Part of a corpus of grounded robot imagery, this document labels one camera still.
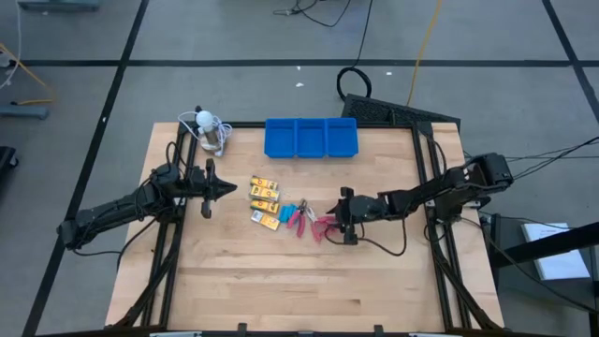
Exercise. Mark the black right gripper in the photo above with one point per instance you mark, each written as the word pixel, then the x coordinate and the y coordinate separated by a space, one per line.
pixel 365 208

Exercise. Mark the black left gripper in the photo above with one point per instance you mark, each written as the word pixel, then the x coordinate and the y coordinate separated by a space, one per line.
pixel 206 187

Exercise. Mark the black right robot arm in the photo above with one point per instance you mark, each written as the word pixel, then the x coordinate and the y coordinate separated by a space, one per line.
pixel 435 189

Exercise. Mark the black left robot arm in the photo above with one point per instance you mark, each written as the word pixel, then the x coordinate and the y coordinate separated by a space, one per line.
pixel 117 208

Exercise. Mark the white bulb table lamp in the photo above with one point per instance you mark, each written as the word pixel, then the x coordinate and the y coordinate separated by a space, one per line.
pixel 206 122

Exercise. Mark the black perforated panel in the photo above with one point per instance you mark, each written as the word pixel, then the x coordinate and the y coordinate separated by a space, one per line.
pixel 374 110

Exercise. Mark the black side cart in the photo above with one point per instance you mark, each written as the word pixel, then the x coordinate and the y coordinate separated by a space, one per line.
pixel 538 248

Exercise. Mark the grey metal stand foot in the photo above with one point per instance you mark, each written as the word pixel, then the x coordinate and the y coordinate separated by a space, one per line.
pixel 23 112

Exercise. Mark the black floor object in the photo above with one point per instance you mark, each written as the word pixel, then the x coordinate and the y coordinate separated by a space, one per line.
pixel 5 159

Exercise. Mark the white paper booklet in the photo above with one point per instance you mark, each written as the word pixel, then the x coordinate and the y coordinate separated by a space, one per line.
pixel 557 253

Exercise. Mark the grey metal stand base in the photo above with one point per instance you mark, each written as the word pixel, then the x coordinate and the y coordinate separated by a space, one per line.
pixel 58 4

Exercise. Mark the black aluminium table frame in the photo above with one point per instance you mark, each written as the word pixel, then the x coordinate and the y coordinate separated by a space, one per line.
pixel 421 150

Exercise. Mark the black table edge bracket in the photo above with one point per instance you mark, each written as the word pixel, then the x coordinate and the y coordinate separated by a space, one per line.
pixel 378 330
pixel 242 328

